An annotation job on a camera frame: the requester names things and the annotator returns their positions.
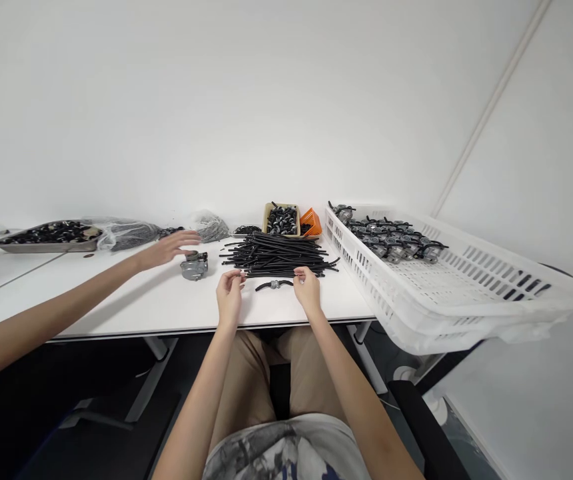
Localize metal tray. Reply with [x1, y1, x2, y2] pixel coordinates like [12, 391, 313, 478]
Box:
[0, 219, 107, 255]

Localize pile of black rubber tubes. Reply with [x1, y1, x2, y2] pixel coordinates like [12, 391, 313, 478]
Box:
[220, 229, 342, 279]

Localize grey metal carburetor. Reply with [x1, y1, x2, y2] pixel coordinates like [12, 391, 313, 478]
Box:
[180, 251, 211, 281]

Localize group of carburetors with hoses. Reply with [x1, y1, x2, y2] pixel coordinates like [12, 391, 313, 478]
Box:
[328, 201, 450, 267]

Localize heap of black fittings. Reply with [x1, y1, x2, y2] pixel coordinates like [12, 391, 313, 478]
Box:
[0, 219, 103, 246]

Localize black seat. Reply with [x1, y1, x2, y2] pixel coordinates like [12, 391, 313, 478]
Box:
[256, 335, 292, 422]

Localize person's body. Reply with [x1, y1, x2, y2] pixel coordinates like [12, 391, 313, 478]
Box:
[200, 412, 373, 480]

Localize clear bag of grey parts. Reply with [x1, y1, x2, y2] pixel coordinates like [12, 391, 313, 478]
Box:
[188, 209, 231, 245]

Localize person's legs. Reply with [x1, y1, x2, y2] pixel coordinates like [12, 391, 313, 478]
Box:
[206, 327, 368, 453]

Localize white plastic crate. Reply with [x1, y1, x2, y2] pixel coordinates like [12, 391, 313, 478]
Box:
[380, 299, 572, 357]
[324, 201, 573, 322]

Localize beige box of clamps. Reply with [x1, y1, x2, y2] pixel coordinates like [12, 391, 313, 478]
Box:
[263, 201, 303, 239]

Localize person's right hand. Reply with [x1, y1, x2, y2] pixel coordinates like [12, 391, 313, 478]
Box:
[292, 265, 323, 321]

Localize orange plastic basket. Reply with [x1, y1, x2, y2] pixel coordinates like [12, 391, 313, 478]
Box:
[298, 207, 324, 240]

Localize black office chair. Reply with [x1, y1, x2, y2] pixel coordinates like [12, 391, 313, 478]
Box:
[387, 261, 573, 480]

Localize black hose with inline filter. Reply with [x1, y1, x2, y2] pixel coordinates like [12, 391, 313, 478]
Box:
[253, 279, 293, 293]

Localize person's left hand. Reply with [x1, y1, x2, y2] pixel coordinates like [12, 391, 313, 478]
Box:
[215, 269, 247, 327]

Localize single black rubber tube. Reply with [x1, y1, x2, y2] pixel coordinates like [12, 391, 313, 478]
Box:
[239, 269, 301, 278]

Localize white table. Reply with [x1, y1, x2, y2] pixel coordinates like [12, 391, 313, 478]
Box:
[0, 215, 388, 432]

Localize clear bag of dark parts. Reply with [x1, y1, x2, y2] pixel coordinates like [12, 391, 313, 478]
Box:
[82, 215, 166, 253]

